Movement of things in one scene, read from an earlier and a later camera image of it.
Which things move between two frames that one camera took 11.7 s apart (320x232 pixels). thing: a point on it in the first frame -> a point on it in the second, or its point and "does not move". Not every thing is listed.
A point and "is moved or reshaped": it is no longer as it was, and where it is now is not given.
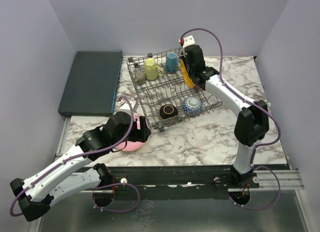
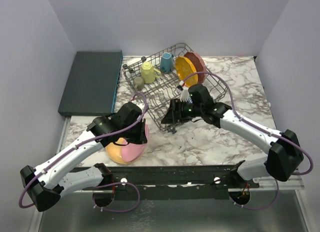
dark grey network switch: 92,86 does not move
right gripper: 183,57 -> 172,117
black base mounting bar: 176,182 does not move
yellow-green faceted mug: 151,70 is moved or reshaped
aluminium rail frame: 289,179 does not move
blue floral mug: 172,62 is moved or reshaped
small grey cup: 140,77 -> 140,82
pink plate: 134,146 is moved or reshaped
